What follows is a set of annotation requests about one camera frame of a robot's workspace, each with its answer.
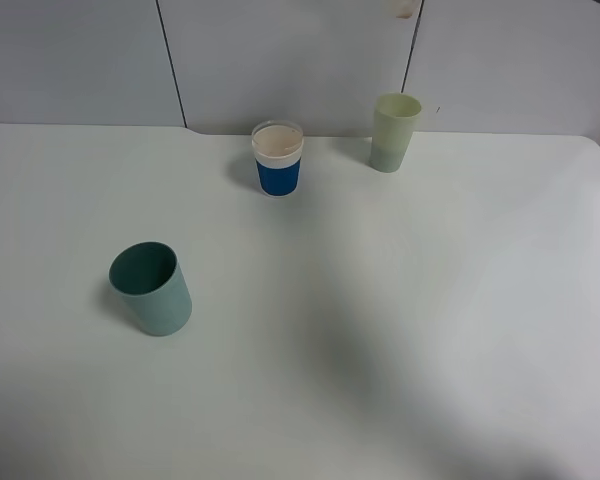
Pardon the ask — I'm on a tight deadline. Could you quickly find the blue sleeved clear cup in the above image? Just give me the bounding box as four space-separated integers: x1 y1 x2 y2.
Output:
251 120 304 197

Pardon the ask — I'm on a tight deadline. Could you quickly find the teal green plastic cup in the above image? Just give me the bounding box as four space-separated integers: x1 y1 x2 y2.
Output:
108 241 192 336

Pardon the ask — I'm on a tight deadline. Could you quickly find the clear plastic drink bottle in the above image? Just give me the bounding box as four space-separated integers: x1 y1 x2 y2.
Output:
388 0 422 19

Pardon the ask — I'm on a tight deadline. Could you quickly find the light green plastic cup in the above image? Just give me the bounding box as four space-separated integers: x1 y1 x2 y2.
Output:
369 93 422 173

